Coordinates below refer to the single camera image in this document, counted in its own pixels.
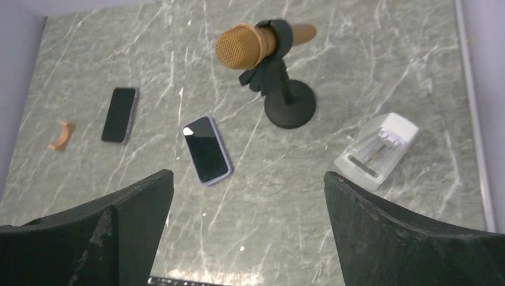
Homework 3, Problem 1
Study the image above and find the black microphone stand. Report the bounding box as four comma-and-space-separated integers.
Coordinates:
239, 19, 317, 129

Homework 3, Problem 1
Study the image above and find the dark phone purple edge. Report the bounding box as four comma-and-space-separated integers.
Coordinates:
101, 87, 139, 144

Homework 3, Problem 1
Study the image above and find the gold microphone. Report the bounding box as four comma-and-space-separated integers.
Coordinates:
216, 19, 317, 70

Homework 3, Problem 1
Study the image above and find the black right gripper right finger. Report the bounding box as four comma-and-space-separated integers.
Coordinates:
324, 172, 504, 285

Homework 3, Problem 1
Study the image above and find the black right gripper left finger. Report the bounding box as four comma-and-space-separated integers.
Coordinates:
1, 169, 174, 285

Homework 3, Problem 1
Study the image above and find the curved brown wooden piece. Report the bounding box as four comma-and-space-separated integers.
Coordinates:
48, 120, 76, 152

